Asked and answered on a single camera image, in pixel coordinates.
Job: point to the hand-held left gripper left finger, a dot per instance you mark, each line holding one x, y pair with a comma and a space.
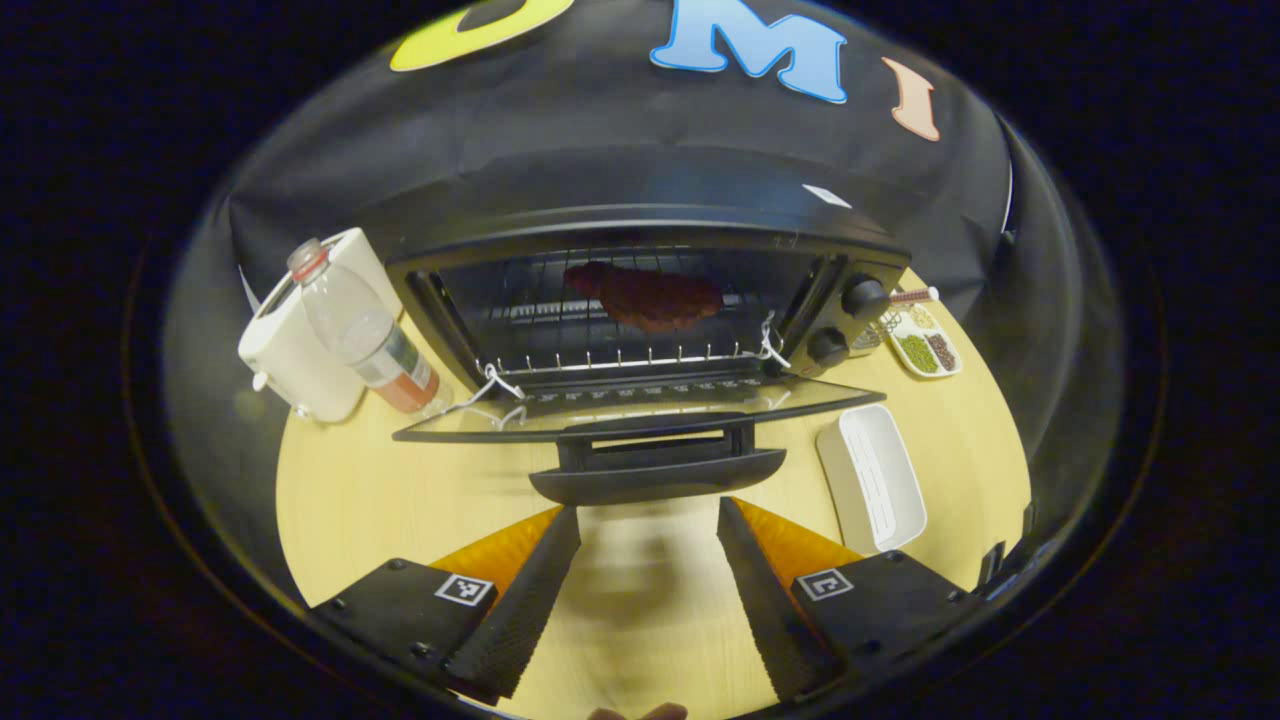
520, 610

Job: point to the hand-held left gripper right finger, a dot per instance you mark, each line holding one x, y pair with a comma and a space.
765, 610

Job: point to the red meat piece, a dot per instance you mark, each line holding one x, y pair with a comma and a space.
650, 298

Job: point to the black electric oven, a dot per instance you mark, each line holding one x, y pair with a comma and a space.
650, 200

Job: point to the white rectangular tray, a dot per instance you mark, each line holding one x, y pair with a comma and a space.
875, 480

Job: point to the white divided bean plate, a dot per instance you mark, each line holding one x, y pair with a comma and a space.
925, 350

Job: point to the clear plastic bottle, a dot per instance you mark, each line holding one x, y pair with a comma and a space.
370, 340

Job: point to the white toaster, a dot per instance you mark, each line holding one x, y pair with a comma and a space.
290, 360

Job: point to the black backdrop cloth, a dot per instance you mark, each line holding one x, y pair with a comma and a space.
400, 150

